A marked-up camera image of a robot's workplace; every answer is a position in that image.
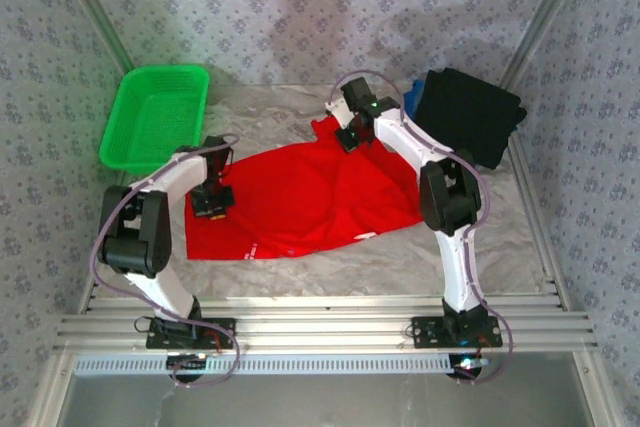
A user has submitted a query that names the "blue folded t-shirt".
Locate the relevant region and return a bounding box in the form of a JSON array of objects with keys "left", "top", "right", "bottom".
[{"left": 402, "top": 79, "right": 426, "bottom": 116}]

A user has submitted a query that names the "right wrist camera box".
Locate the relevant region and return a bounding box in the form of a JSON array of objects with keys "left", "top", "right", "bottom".
[{"left": 324, "top": 96, "right": 352, "bottom": 129}]

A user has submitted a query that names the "aluminium corner post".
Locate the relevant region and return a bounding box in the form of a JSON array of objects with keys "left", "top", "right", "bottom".
[
  {"left": 52, "top": 0, "right": 135, "bottom": 77},
  {"left": 499, "top": 0, "right": 596, "bottom": 91}
]

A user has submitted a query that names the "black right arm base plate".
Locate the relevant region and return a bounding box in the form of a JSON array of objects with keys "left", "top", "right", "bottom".
[{"left": 410, "top": 315, "right": 504, "bottom": 349}]

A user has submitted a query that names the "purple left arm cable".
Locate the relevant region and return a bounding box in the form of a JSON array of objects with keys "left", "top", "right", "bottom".
[{"left": 88, "top": 132, "right": 242, "bottom": 388}]

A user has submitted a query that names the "right controller board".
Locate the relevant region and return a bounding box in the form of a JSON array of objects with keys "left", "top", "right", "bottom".
[{"left": 448, "top": 354, "right": 490, "bottom": 382}]

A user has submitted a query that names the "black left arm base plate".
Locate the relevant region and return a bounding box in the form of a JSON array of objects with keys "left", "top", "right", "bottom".
[{"left": 145, "top": 317, "right": 237, "bottom": 351}]

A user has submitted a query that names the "left controller board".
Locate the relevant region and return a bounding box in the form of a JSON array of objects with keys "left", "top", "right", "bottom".
[{"left": 166, "top": 352, "right": 209, "bottom": 382}]

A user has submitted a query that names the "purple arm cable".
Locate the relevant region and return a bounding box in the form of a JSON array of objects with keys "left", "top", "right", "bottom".
[
  {"left": 327, "top": 69, "right": 516, "bottom": 386},
  {"left": 88, "top": 132, "right": 242, "bottom": 388}
]

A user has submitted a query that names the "grey slotted cable duct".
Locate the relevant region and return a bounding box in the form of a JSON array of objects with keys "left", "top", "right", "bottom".
[{"left": 73, "top": 352, "right": 494, "bottom": 377}]

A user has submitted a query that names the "red t-shirt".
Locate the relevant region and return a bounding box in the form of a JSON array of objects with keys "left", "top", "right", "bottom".
[{"left": 183, "top": 115, "right": 426, "bottom": 262}]

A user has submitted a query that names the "aluminium frame leg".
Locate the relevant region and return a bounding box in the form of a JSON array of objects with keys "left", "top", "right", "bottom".
[
  {"left": 572, "top": 350, "right": 626, "bottom": 427},
  {"left": 27, "top": 351, "right": 76, "bottom": 427}
]

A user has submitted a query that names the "black folded t-shirt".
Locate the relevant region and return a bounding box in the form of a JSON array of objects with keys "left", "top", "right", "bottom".
[{"left": 414, "top": 66, "right": 528, "bottom": 172}]

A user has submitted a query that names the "green plastic basket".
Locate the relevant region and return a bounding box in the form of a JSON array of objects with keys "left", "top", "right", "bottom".
[{"left": 98, "top": 63, "right": 211, "bottom": 173}]

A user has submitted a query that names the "aluminium rail frame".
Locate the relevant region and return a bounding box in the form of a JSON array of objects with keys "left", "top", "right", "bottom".
[{"left": 53, "top": 295, "right": 599, "bottom": 353}]

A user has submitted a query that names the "controller board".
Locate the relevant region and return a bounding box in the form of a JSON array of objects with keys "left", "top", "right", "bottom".
[
  {"left": 166, "top": 352, "right": 209, "bottom": 382},
  {"left": 448, "top": 354, "right": 490, "bottom": 382}
]

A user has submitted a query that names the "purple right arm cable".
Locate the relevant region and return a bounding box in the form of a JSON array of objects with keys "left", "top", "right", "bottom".
[{"left": 327, "top": 69, "right": 516, "bottom": 386}]

